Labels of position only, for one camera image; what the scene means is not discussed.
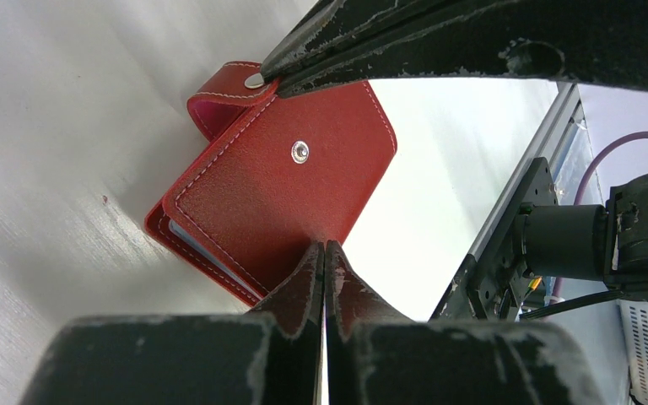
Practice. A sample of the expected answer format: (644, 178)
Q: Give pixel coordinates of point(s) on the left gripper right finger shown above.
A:
(376, 355)

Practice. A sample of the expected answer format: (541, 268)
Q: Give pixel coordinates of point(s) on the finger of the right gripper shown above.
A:
(602, 43)

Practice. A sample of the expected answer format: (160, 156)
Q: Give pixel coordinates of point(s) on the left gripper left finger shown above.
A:
(269, 355)

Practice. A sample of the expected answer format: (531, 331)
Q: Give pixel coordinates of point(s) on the red card holder wallet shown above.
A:
(277, 175)

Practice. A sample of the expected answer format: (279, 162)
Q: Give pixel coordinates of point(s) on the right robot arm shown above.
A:
(607, 243)

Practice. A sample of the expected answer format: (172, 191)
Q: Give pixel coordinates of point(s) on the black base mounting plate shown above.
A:
(490, 283)

